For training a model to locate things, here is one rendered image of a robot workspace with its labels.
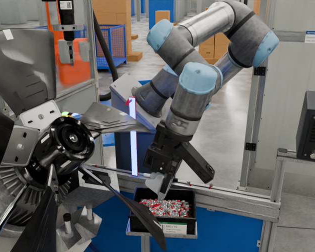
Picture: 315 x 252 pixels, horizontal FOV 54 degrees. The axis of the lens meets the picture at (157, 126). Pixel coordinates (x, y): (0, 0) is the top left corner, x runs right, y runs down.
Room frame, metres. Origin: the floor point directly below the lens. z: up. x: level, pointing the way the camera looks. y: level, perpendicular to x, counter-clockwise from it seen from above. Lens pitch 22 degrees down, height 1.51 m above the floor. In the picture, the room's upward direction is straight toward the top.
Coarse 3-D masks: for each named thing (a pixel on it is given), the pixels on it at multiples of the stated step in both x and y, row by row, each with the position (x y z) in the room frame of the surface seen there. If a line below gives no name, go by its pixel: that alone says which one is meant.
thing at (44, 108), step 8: (40, 104) 0.73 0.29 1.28; (48, 104) 0.73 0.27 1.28; (24, 112) 0.72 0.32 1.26; (32, 112) 0.72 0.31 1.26; (40, 112) 0.72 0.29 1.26; (48, 112) 0.72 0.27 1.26; (56, 112) 0.72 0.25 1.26; (24, 120) 0.71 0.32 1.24; (32, 120) 0.71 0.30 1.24; (40, 120) 0.71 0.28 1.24; (48, 120) 0.71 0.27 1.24; (40, 128) 0.70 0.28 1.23
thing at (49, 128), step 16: (48, 128) 0.63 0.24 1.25; (64, 128) 0.65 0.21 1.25; (80, 128) 0.70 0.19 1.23; (48, 144) 0.61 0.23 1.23; (64, 144) 0.62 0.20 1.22; (80, 144) 0.65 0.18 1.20; (32, 160) 0.64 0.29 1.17; (48, 160) 0.61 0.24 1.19; (64, 160) 0.60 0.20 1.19; (80, 160) 0.61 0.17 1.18; (32, 176) 0.61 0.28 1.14; (64, 176) 0.67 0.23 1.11
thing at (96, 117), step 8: (96, 104) 1.00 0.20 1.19; (104, 104) 1.01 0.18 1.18; (88, 112) 0.93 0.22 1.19; (96, 112) 0.94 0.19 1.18; (104, 112) 0.95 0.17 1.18; (112, 112) 0.96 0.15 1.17; (120, 112) 0.98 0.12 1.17; (80, 120) 0.86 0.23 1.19; (88, 120) 0.86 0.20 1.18; (96, 120) 0.86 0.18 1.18; (104, 120) 0.87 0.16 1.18; (112, 120) 0.88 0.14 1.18; (120, 120) 0.90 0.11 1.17; (128, 120) 0.93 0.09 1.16; (136, 120) 0.96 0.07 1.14; (88, 128) 0.79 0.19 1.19; (96, 128) 0.78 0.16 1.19; (104, 128) 0.80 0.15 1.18; (112, 128) 0.82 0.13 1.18; (120, 128) 0.84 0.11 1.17; (128, 128) 0.86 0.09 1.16; (136, 128) 0.89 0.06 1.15; (144, 128) 0.92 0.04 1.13
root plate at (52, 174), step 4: (52, 164) 0.59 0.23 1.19; (52, 168) 0.58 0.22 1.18; (52, 172) 0.58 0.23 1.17; (52, 176) 0.58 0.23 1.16; (56, 176) 0.61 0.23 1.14; (48, 180) 0.55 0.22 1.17; (56, 180) 0.62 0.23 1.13; (48, 184) 0.54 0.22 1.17; (52, 184) 0.57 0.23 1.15; (52, 188) 0.57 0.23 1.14; (56, 188) 0.61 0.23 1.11; (56, 196) 0.60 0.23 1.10
